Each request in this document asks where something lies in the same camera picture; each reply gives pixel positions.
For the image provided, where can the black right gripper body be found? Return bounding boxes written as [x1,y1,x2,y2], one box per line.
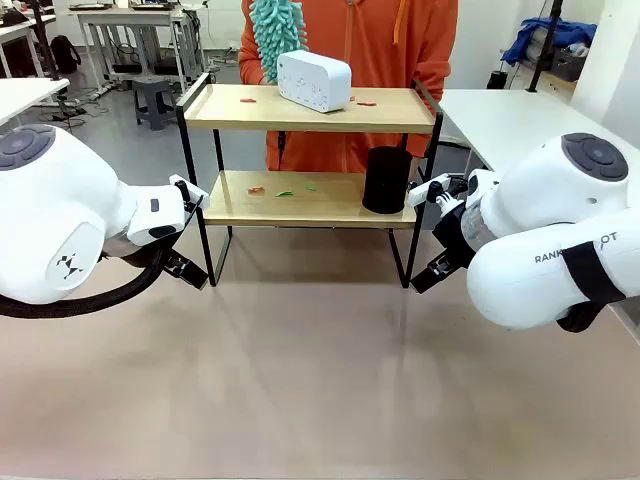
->
[431,198,477,267]

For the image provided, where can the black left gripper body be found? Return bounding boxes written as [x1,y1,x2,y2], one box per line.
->
[103,235,169,271]

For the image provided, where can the teal microfiber duster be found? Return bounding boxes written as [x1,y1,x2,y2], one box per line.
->
[248,0,309,85]

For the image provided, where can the two-tier wood metal shelf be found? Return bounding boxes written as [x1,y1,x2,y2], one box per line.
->
[175,72,445,290]

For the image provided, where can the large white side table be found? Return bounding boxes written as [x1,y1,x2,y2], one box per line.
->
[437,88,640,174]

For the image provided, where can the grey plastic stool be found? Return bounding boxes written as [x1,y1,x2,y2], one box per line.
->
[131,75,179,132]

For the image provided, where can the white speaker clock device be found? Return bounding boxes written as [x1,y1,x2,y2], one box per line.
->
[276,49,353,114]

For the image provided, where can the grey storage crate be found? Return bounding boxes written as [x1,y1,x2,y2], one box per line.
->
[551,46,590,80]

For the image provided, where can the black stand pole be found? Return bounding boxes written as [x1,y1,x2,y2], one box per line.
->
[526,0,565,94]
[29,0,64,82]

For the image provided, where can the person in orange hoodie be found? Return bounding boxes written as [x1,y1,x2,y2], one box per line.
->
[238,0,459,174]

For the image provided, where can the black backpack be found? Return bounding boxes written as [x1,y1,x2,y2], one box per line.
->
[49,34,82,75]

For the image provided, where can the blue cloth pile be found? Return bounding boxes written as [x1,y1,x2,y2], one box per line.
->
[501,17,599,67]

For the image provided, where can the white background desk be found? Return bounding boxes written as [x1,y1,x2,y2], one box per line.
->
[68,2,190,92]

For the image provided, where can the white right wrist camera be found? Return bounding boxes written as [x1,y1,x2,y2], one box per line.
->
[406,172,451,207]

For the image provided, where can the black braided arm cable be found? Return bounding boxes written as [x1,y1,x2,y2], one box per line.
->
[0,247,169,320]

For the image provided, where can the black strap on arm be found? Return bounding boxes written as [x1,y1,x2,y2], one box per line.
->
[559,239,629,306]

